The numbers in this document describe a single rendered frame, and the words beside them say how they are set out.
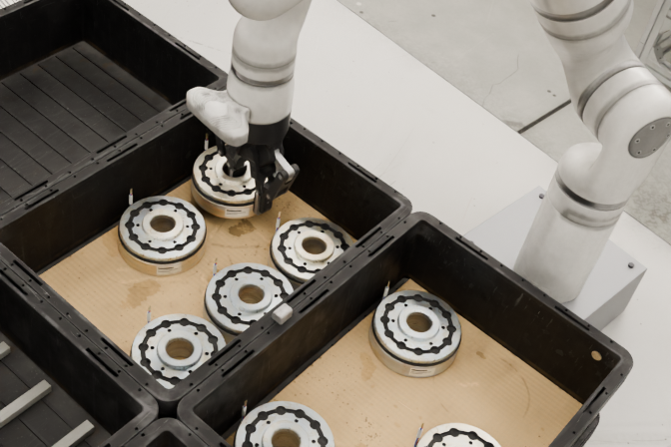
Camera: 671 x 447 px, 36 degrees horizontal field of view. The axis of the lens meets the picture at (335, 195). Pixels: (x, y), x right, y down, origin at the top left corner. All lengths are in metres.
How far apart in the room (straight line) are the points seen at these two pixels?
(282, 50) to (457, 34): 2.07
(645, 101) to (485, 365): 0.35
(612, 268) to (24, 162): 0.78
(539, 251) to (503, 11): 2.05
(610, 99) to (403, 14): 2.05
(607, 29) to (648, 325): 0.60
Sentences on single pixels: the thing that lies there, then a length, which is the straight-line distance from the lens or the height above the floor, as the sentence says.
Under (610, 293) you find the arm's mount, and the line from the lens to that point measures 1.39.
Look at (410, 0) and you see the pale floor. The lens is 3.24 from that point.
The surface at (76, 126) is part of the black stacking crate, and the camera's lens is 1.41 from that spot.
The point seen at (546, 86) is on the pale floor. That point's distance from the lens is 3.04.
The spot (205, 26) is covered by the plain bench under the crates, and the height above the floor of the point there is 0.70.
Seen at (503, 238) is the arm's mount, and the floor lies 0.80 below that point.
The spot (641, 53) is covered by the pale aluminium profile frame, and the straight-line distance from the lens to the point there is 3.06.
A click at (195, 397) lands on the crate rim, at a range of 1.01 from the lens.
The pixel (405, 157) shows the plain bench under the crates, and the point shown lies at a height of 0.70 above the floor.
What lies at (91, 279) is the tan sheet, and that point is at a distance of 1.22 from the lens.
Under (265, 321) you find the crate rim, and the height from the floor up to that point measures 0.93.
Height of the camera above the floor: 1.77
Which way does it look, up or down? 45 degrees down
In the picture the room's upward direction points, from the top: 12 degrees clockwise
